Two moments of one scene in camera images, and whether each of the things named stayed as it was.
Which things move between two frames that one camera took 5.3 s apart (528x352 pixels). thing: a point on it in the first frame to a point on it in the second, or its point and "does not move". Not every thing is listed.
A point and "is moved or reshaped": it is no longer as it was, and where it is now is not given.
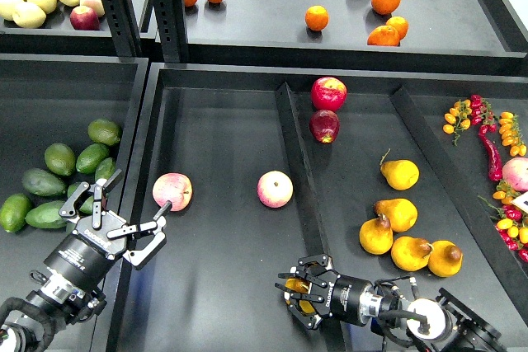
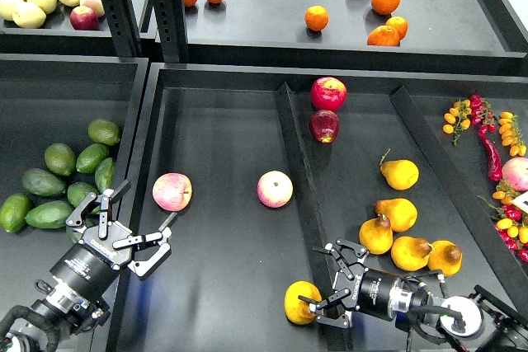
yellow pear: (303, 286) is moved or reshaped
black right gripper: (333, 295) to (370, 290)
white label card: (522, 202) does not move
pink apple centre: (275, 189) does not move
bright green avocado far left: (15, 212) does not move
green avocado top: (105, 132) does not move
